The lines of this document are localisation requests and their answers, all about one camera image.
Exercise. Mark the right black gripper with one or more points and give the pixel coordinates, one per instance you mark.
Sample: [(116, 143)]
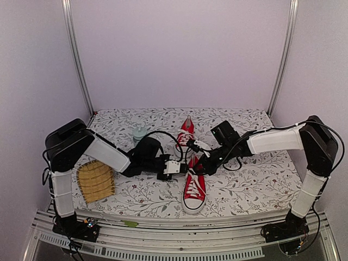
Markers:
[(208, 168)]

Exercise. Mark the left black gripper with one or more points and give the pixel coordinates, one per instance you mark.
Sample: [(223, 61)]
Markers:
[(169, 177)]

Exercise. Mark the red sneaker with laces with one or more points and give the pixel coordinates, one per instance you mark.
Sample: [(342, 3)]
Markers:
[(184, 135)]

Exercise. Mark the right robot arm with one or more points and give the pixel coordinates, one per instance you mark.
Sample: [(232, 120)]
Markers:
[(311, 144)]

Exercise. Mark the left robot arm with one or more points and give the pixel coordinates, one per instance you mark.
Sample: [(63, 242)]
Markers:
[(68, 145)]

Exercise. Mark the floral patterned table mat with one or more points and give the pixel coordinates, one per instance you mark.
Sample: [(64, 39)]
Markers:
[(258, 184)]

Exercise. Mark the green tape piece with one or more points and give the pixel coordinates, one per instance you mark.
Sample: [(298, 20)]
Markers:
[(131, 224)]

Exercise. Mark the woven bamboo basket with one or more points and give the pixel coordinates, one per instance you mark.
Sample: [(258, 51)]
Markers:
[(96, 181)]

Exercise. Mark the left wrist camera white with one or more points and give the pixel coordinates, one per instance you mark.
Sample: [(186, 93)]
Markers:
[(174, 167)]

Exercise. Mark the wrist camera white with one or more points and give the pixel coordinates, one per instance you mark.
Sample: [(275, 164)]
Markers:
[(174, 167), (199, 146)]

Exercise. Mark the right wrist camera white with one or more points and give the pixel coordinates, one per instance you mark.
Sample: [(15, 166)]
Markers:
[(199, 146)]

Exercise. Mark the front aluminium rail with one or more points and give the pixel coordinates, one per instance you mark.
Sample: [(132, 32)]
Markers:
[(203, 238)]

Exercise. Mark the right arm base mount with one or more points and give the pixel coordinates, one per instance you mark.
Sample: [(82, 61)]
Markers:
[(292, 226)]

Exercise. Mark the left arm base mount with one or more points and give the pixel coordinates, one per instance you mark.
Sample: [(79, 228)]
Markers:
[(76, 229)]

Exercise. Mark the right aluminium frame post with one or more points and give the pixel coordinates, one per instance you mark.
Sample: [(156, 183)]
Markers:
[(291, 24)]

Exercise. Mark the aluminium frame post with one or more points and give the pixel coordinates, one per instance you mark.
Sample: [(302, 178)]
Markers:
[(291, 24), (68, 18)]

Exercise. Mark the left aluminium frame post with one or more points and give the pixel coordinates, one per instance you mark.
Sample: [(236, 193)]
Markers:
[(68, 18)]

